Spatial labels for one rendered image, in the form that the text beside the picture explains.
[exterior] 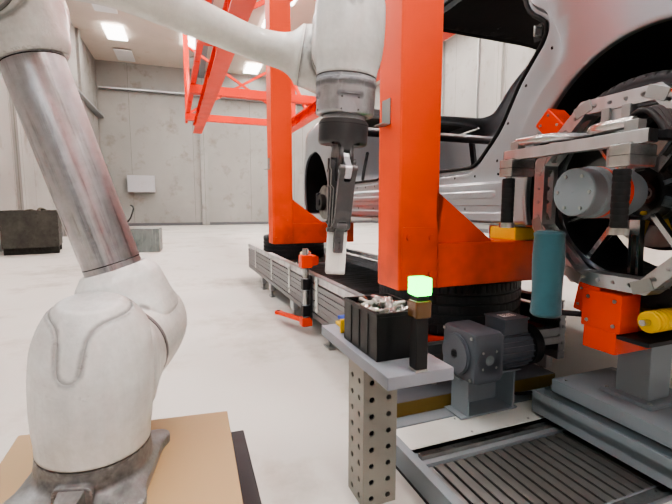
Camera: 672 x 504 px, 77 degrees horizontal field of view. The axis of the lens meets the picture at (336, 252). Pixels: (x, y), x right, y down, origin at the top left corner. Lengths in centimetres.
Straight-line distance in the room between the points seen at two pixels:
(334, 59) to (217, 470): 65
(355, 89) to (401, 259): 91
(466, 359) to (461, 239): 44
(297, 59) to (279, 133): 256
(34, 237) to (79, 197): 786
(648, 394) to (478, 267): 63
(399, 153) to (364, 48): 85
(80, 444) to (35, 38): 62
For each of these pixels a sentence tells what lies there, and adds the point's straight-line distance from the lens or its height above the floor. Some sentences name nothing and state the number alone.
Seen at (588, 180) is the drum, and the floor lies 88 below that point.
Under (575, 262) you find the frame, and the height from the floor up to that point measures 64.
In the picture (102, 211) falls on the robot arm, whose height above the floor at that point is 80.
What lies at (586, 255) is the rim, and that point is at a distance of 157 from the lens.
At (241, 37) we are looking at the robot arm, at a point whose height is 109.
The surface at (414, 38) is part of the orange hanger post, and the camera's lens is 157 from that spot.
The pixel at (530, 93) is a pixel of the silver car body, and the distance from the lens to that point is 182.
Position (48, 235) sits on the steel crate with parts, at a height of 32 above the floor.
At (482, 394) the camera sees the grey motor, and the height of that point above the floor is 11.
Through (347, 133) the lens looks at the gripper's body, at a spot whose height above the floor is 92.
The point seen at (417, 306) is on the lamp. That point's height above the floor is 60.
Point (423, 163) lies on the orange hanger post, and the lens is 150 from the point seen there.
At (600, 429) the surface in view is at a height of 15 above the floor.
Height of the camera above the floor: 81
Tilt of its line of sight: 6 degrees down
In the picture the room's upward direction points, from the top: straight up
